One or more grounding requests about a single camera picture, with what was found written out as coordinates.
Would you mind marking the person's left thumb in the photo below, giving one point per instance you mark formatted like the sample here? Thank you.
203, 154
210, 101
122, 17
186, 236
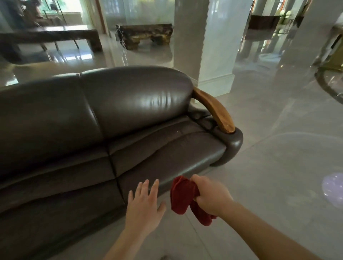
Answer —
162, 208

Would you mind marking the curved wooden sofa armrest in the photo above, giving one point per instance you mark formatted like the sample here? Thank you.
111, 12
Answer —
214, 109

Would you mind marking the chair with thin metal legs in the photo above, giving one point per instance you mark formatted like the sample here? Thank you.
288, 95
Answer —
45, 20

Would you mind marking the round dark-rimmed table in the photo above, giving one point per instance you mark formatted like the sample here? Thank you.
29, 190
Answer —
325, 83

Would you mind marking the person's right thumb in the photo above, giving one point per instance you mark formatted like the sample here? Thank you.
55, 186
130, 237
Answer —
195, 180

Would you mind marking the long dark wooden table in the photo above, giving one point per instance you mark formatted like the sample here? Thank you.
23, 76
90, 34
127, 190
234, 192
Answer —
53, 36

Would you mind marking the dark brown leather sofa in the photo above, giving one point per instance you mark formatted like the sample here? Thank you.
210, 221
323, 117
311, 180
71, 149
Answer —
80, 128

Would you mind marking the red cloth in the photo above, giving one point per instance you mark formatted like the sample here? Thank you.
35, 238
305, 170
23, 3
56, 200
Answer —
182, 195

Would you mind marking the gold framed chair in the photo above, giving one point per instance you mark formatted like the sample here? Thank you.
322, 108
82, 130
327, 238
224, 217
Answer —
335, 51

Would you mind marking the person's left little finger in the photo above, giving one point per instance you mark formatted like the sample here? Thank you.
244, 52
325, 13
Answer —
131, 198

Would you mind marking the person's left forearm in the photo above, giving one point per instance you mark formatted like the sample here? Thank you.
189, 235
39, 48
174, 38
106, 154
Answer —
131, 246

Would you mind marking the person's right hand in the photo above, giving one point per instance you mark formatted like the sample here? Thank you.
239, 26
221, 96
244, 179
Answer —
213, 197

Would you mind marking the rustic carved wooden bench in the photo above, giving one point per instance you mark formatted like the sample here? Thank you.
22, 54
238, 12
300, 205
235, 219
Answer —
144, 33

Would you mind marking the white square pillar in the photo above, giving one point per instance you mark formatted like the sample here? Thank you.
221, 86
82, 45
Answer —
308, 29
209, 40

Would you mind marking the person's right forearm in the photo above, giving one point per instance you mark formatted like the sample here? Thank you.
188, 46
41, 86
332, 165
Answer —
257, 233

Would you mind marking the dark wooden console table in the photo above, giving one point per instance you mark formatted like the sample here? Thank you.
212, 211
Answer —
264, 25

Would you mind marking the white flower bouquet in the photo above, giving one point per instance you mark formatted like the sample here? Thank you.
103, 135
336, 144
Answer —
285, 14

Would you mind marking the person's left hand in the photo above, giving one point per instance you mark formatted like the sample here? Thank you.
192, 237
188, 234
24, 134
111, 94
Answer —
142, 211

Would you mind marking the person's left middle finger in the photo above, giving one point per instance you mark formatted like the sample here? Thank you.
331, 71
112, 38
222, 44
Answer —
145, 188

